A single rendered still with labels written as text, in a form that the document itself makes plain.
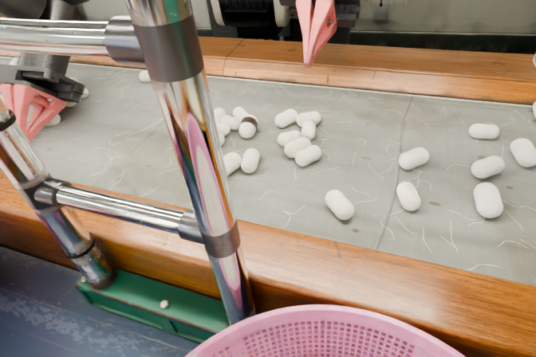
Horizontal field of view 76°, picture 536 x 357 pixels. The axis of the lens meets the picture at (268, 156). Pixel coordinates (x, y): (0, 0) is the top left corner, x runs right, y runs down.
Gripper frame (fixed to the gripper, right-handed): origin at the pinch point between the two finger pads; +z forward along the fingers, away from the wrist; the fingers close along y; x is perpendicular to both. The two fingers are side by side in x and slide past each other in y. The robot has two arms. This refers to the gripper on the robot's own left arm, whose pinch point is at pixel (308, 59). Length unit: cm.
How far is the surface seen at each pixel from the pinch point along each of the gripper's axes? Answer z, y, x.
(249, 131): 10.9, -5.5, -1.1
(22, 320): 36.0, -21.2, -11.9
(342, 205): 18.0, 8.0, -7.8
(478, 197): 14.6, 20.1, -4.5
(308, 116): 7.1, 1.1, 1.7
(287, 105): 4.7, -3.3, 6.1
